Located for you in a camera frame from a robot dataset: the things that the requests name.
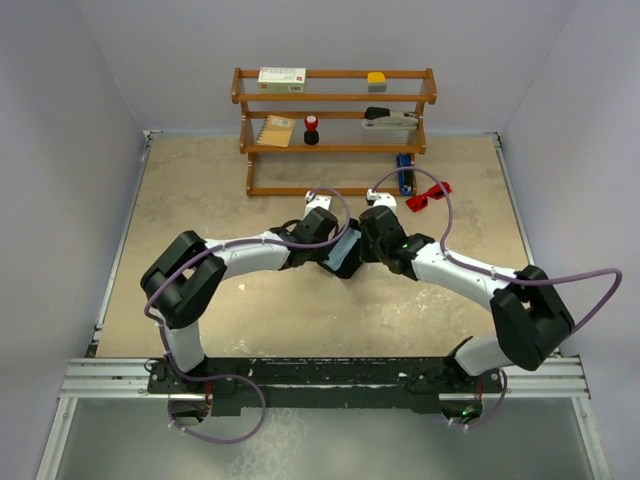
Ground black and white stapler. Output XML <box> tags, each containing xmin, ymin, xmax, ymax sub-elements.
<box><xmin>361</xmin><ymin>107</ymin><xmax>419</xmax><ymax>131</ymax></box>

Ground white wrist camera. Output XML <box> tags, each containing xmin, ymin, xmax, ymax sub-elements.
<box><xmin>365</xmin><ymin>189</ymin><xmax>397</xmax><ymax>212</ymax></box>
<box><xmin>304</xmin><ymin>191</ymin><xmax>332</xmax><ymax>216</ymax></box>

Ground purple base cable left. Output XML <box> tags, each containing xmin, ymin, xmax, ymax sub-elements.
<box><xmin>167</xmin><ymin>374</ymin><xmax>267</xmax><ymax>444</ymax></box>

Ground red sunglasses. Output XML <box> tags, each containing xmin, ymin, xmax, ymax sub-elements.
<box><xmin>405</xmin><ymin>182</ymin><xmax>451</xmax><ymax>212</ymax></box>

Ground black glasses case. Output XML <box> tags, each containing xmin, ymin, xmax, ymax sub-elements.
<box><xmin>318</xmin><ymin>219</ymin><xmax>362</xmax><ymax>279</ymax></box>

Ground red and black stamp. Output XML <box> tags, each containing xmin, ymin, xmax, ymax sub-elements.
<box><xmin>303</xmin><ymin>115</ymin><xmax>319</xmax><ymax>146</ymax></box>

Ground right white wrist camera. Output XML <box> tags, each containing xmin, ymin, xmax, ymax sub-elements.
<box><xmin>365</xmin><ymin>189</ymin><xmax>397</xmax><ymax>212</ymax></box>

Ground aluminium rail frame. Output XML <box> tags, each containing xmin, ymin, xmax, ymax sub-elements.
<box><xmin>38</xmin><ymin>135</ymin><xmax>610</xmax><ymax>479</ymax></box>

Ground blue and black stapler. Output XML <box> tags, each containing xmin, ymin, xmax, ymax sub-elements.
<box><xmin>395</xmin><ymin>153</ymin><xmax>414</xmax><ymax>196</ymax></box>

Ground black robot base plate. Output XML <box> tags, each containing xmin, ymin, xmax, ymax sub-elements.
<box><xmin>145</xmin><ymin>357</ymin><xmax>503</xmax><ymax>417</ymax></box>

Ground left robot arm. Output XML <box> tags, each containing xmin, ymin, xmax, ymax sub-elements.
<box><xmin>140</xmin><ymin>207</ymin><xmax>346</xmax><ymax>392</ymax></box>

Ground wooden three-tier shelf rack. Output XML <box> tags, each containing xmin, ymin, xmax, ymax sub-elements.
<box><xmin>231</xmin><ymin>68</ymin><xmax>437</xmax><ymax>196</ymax></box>

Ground white and red box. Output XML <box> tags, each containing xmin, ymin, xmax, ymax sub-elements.
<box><xmin>257</xmin><ymin>67</ymin><xmax>306</xmax><ymax>94</ymax></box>

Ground brown spiral notebook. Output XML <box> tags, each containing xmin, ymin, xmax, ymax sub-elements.
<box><xmin>256</xmin><ymin>115</ymin><xmax>296</xmax><ymax>148</ymax></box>

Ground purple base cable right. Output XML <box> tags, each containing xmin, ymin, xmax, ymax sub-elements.
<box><xmin>448</xmin><ymin>368</ymin><xmax>509</xmax><ymax>431</ymax></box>

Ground light blue cleaning cloth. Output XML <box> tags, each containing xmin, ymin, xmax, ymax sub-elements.
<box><xmin>320</xmin><ymin>228</ymin><xmax>361</xmax><ymax>272</ymax></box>

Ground yellow and grey eraser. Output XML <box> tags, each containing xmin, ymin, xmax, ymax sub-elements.
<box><xmin>367</xmin><ymin>72</ymin><xmax>387</xmax><ymax>93</ymax></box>

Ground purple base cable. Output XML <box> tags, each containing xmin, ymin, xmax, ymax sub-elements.
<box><xmin>167</xmin><ymin>374</ymin><xmax>267</xmax><ymax>444</ymax></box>
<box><xmin>448</xmin><ymin>368</ymin><xmax>509</xmax><ymax>431</ymax></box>

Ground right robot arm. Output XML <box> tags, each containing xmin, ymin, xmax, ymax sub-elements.
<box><xmin>359</xmin><ymin>205</ymin><xmax>575</xmax><ymax>391</ymax></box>

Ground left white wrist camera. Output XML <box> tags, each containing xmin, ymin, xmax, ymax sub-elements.
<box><xmin>304</xmin><ymin>191</ymin><xmax>332</xmax><ymax>216</ymax></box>

